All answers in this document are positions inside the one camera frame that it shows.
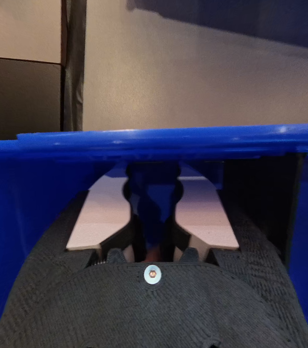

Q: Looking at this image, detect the blue storage bin with divider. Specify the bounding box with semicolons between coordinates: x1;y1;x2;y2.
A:
0;124;308;348

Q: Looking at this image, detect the blue plastic storage bin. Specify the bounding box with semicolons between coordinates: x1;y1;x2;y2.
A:
125;0;308;51

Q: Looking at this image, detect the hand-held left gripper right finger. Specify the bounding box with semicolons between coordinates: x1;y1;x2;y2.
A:
173;163;240;250

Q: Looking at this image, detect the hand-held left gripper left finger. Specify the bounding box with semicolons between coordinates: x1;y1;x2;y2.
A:
66;163;133;250

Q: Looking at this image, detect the black bin divider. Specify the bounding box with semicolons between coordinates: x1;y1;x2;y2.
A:
222;153;308;272

